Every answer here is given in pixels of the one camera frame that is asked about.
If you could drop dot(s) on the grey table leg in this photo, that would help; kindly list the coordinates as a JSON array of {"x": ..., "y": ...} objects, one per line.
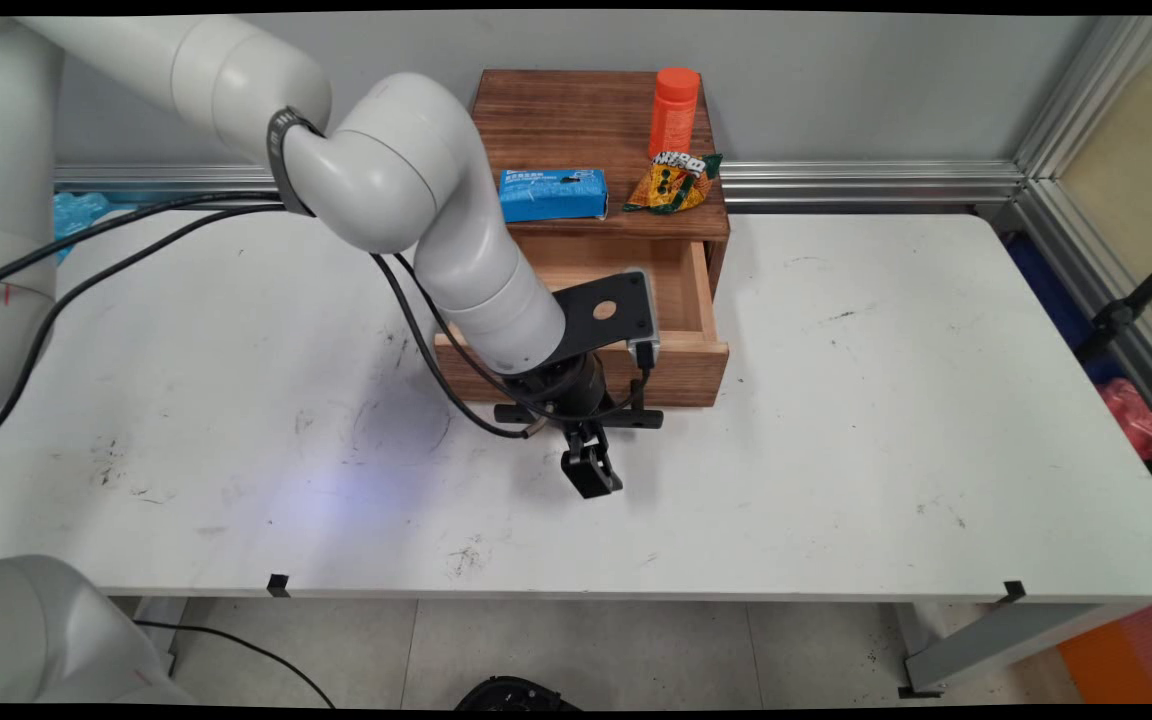
[{"x": 986, "y": 645}]

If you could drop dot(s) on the blue rectangular box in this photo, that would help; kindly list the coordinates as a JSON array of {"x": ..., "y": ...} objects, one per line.
[{"x": 551, "y": 197}]

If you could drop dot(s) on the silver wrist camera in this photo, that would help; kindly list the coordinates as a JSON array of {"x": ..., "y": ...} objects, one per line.
[{"x": 644, "y": 350}]

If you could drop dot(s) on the black wrist mount bracket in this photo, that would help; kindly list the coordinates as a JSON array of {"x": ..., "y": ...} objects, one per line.
[{"x": 581, "y": 315}]

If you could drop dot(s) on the black tripod leg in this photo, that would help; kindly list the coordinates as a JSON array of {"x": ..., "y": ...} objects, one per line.
[{"x": 1116, "y": 315}]

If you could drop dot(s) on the aluminium frame post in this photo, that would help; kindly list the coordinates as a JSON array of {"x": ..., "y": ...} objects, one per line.
[{"x": 1051, "y": 135}]

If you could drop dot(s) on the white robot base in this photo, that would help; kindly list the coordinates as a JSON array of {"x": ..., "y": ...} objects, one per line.
[{"x": 36, "y": 635}]

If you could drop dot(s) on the yellow green snack bag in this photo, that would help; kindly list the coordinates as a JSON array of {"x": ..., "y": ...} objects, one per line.
[{"x": 671, "y": 188}]

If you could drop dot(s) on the aluminium side rail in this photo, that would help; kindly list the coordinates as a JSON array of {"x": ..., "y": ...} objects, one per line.
[{"x": 1086, "y": 270}]

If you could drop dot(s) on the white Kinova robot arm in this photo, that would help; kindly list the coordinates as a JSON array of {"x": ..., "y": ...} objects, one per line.
[{"x": 386, "y": 170}]

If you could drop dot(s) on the pink plastic bag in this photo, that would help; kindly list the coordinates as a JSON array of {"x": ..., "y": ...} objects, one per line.
[{"x": 1131, "y": 415}]

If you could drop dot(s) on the black round floor object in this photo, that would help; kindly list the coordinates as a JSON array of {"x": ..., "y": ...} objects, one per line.
[{"x": 516, "y": 695}]

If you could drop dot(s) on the black tape marker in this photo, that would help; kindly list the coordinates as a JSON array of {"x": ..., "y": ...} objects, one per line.
[
  {"x": 1013, "y": 592},
  {"x": 279, "y": 586}
]

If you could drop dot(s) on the orange plastic bottle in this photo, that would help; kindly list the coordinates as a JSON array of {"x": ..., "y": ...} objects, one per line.
[{"x": 674, "y": 115}]

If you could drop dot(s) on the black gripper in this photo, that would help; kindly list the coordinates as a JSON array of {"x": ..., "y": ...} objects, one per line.
[{"x": 561, "y": 390}]

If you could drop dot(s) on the blue bin under table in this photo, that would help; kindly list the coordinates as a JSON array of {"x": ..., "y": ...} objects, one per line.
[{"x": 1046, "y": 290}]

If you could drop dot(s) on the blue bubble wrap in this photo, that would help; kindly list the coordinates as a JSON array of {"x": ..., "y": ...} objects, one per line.
[{"x": 76, "y": 215}]

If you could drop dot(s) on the orange box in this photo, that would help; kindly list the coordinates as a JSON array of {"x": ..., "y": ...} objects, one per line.
[{"x": 1126, "y": 655}]

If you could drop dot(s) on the aluminium wall rail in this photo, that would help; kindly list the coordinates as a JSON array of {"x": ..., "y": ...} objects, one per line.
[{"x": 836, "y": 185}]

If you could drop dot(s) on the brown wooden drawer cabinet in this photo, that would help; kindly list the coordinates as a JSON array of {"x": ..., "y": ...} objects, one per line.
[{"x": 586, "y": 120}]

